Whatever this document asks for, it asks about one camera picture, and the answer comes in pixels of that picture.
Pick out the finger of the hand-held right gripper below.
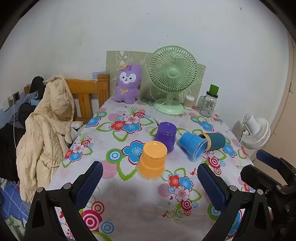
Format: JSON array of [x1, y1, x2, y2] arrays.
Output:
[[256, 150, 296, 180], [240, 164, 283, 194]]

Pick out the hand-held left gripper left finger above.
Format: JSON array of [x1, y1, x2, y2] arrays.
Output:
[[24, 161, 104, 241]]

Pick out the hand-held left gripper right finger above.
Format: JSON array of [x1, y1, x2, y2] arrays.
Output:
[[197, 163, 273, 241]]

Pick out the blue plastic cup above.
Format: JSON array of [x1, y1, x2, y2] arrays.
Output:
[[179, 132, 208, 162]]

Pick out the teal cup with yellow rim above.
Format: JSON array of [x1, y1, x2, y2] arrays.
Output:
[[199, 133, 226, 151]]

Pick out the orange plastic cup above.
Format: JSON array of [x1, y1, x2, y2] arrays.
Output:
[[136, 141, 168, 181]]

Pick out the purple plastic cup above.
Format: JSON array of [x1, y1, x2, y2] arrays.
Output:
[[154, 122, 177, 153]]

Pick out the white standing fan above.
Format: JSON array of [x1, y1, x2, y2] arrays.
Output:
[[232, 113, 271, 150]]

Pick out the floral tablecloth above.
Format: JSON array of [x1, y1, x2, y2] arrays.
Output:
[[47, 97, 255, 241]]

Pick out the beige door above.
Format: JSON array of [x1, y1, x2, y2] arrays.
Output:
[[269, 32, 296, 163]]

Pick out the beige quilted jacket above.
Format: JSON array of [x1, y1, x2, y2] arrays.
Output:
[[16, 75, 75, 204]]

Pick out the blue checkered bedding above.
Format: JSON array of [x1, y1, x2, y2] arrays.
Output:
[[0, 178, 31, 224]]

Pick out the glass jar with green lid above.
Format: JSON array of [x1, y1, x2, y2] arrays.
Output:
[[198, 84, 219, 117]]

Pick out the black clothing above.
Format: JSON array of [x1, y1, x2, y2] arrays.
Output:
[[0, 76, 45, 182]]

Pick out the wooden chair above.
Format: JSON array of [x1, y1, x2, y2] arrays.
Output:
[[24, 74, 110, 126]]

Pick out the cotton swab container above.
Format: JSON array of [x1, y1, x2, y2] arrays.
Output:
[[183, 95, 195, 110]]

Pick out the purple plush toy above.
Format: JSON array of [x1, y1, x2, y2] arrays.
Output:
[[113, 64, 142, 104]]

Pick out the blue denim cloth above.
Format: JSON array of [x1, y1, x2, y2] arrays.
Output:
[[23, 91, 42, 103]]

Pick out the green desk fan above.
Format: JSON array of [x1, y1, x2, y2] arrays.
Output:
[[147, 46, 198, 115]]

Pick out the green patterned mat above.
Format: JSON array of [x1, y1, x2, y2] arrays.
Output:
[[106, 50, 206, 102]]

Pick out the white fan power cable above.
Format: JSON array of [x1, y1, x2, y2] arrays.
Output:
[[154, 101, 167, 126]]

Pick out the white charging cable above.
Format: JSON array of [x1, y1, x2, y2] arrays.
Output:
[[12, 102, 18, 150]]

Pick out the wall socket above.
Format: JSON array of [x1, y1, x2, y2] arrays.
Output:
[[2, 91, 20, 112]]

